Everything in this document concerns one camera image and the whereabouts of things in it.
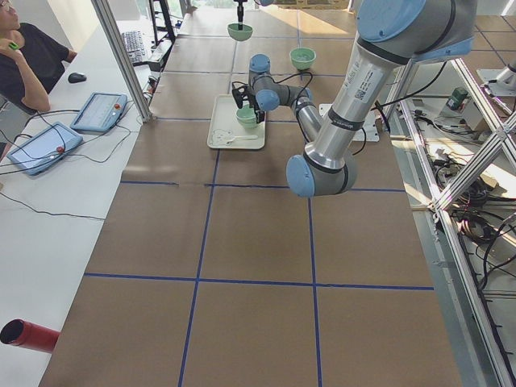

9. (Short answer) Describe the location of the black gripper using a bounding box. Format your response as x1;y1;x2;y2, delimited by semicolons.
247;94;265;123
235;0;247;31

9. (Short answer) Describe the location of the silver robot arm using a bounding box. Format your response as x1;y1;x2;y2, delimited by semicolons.
233;0;477;198
234;0;274;31

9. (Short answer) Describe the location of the green bowl on tray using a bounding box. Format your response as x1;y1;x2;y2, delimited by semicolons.
237;118;259;130

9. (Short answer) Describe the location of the cream bear tray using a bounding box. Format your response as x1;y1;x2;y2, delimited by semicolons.
206;94;265;150

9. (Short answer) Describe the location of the white plastic spoon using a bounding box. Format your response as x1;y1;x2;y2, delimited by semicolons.
223;135;258;145

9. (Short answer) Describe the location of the green bowl with ice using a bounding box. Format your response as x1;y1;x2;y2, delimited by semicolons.
289;48;317;71

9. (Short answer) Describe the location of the black keyboard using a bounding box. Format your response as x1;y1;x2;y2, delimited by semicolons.
121;31;147;66

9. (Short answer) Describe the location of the far blue teach pendant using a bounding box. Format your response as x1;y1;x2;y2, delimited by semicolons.
70;92;127;133

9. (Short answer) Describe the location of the blue teach pendant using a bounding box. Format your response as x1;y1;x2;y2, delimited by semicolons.
7;122;83;176
70;92;127;133

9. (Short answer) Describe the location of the black computer mouse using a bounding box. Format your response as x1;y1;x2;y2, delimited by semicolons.
68;72;87;84

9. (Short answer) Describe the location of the seated person black shirt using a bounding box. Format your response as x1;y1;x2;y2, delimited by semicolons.
1;1;77;114

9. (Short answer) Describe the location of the near blue teach pendant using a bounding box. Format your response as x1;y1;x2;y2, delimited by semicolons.
7;122;83;176

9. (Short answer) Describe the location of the red cylinder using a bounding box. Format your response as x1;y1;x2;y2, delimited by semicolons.
1;318;60;353

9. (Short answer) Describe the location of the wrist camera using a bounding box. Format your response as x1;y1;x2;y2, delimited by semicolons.
231;81;250;109

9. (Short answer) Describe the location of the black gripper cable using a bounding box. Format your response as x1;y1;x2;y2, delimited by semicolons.
273;71;314;102

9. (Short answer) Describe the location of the aluminium frame post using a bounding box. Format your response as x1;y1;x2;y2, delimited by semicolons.
91;0;152;123

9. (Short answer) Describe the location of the white pedestal column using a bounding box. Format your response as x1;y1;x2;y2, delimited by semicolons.
318;60;420;143

